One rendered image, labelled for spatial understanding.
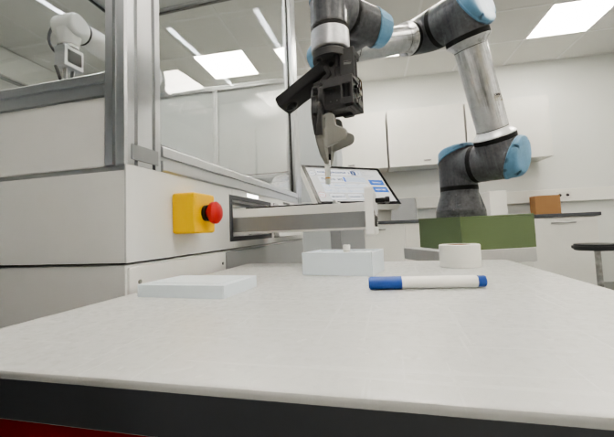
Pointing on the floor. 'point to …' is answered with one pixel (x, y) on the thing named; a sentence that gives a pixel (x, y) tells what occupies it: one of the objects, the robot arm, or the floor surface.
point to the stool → (596, 256)
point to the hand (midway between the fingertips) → (324, 158)
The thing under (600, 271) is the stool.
